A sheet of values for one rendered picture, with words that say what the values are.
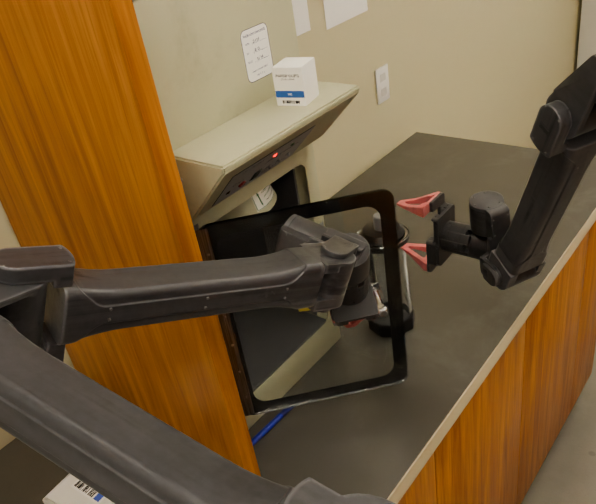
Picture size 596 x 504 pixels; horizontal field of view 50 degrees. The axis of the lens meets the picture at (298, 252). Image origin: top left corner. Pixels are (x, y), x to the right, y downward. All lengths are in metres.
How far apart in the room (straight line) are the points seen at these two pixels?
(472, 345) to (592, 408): 1.27
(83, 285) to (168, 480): 0.24
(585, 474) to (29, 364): 2.06
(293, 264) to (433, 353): 0.65
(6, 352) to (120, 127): 0.37
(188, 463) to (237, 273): 0.30
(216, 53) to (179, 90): 0.09
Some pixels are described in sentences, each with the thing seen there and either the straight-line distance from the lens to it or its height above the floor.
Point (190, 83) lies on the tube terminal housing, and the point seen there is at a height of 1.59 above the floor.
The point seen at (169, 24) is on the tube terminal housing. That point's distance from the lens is 0.92.
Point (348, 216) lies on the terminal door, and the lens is 0.98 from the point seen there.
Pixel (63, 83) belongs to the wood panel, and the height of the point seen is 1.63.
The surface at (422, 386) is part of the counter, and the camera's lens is 1.28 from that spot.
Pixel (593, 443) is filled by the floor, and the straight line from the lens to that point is 2.49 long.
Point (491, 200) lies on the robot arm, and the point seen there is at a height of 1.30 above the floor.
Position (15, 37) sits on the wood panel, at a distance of 0.94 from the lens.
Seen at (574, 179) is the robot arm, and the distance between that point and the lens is 0.91.
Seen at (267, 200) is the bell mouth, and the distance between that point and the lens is 1.13.
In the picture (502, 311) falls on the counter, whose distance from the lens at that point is 1.46.
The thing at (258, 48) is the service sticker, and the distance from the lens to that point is 1.04.
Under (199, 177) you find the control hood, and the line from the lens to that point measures 0.88.
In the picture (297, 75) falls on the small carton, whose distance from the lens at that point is 0.99.
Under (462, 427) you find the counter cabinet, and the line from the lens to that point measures 1.42.
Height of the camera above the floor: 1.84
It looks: 32 degrees down
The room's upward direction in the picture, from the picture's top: 10 degrees counter-clockwise
